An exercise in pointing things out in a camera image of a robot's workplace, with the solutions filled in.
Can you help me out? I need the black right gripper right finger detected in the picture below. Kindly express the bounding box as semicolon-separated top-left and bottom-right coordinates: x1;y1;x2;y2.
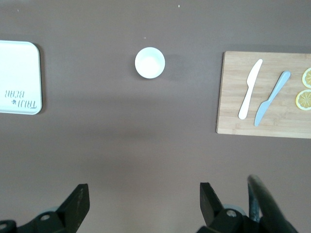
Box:
194;182;253;233

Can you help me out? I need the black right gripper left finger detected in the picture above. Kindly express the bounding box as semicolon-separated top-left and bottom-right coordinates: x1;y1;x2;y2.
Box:
17;183;90;233

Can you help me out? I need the white plastic cup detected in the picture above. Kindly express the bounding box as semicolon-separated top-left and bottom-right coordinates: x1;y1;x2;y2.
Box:
135;47;166;79

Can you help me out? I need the brown table cover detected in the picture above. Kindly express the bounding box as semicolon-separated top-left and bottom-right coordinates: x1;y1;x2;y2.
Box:
0;0;311;233

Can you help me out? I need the bamboo cutting board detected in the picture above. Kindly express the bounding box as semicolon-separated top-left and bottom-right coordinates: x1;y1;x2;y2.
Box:
216;50;311;139

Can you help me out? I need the grey plastic knife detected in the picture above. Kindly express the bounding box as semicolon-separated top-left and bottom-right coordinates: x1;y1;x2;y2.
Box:
254;70;291;127

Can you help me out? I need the white plastic knife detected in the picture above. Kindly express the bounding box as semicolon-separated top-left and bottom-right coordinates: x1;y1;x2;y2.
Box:
238;59;263;120

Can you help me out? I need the yellow lemon slice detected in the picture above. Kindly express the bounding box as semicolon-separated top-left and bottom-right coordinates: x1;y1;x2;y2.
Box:
295;89;311;111
302;67;311;88

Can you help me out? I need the cream tray with bear print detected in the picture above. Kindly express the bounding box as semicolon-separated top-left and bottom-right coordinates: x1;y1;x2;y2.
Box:
0;40;43;116

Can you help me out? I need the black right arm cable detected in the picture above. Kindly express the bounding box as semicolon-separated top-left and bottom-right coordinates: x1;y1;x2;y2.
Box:
247;174;298;233

